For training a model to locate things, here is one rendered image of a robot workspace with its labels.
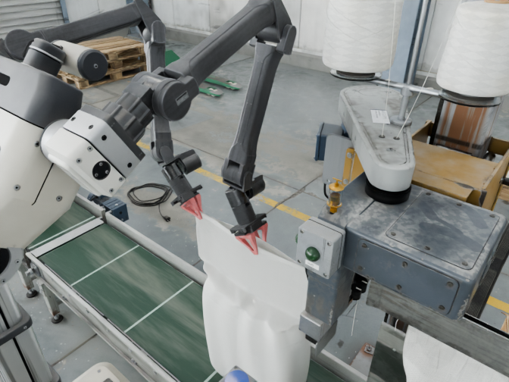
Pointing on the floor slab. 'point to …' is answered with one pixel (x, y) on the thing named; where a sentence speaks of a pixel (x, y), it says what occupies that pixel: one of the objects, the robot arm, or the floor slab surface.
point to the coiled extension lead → (151, 199)
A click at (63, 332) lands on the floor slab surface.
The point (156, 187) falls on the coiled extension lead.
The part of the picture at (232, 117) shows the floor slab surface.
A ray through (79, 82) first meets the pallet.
